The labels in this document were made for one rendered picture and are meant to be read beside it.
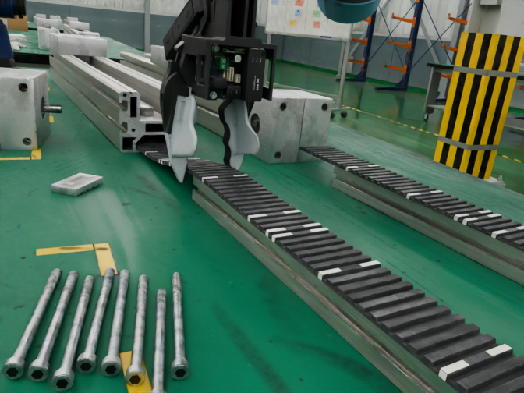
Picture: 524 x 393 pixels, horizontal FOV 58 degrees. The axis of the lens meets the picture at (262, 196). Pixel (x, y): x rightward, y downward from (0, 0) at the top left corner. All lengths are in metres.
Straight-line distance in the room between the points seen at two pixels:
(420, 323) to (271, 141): 0.44
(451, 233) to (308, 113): 0.30
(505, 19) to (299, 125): 3.22
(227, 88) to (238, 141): 0.09
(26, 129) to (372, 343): 0.53
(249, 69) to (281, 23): 6.49
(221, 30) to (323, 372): 0.30
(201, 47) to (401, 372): 0.31
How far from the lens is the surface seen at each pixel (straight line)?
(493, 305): 0.41
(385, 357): 0.29
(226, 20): 0.44
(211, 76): 0.45
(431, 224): 0.51
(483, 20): 4.06
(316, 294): 0.33
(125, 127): 0.70
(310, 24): 6.57
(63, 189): 0.53
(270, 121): 0.67
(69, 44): 1.23
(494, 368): 0.27
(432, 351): 0.27
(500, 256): 0.47
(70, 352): 0.28
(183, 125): 0.49
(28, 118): 0.69
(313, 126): 0.71
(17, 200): 0.52
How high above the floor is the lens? 0.96
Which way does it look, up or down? 19 degrees down
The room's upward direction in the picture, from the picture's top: 6 degrees clockwise
